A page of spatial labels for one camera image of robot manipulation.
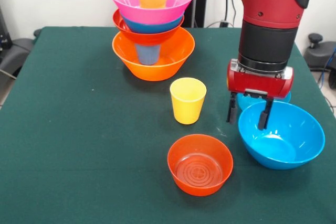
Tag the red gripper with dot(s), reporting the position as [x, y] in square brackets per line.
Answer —
[257, 85]

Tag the large orange bowl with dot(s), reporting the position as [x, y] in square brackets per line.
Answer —
[168, 69]

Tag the blue cup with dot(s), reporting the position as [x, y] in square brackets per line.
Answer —
[148, 54]

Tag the wide red bowl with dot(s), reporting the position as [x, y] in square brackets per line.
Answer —
[147, 37]

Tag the large blue bowl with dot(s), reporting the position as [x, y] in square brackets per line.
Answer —
[288, 140]
[152, 27]

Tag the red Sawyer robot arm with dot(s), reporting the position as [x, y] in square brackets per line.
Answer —
[262, 11]

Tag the small teal blue bowl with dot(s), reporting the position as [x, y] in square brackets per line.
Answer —
[244, 103]

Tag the yellow cup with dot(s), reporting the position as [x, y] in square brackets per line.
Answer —
[188, 108]

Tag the small red bowl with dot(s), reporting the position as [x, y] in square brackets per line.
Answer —
[199, 171]

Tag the dark green table cloth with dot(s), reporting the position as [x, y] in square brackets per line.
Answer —
[147, 205]

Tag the black pedestal leg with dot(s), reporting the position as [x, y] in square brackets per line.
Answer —
[15, 51]
[319, 56]

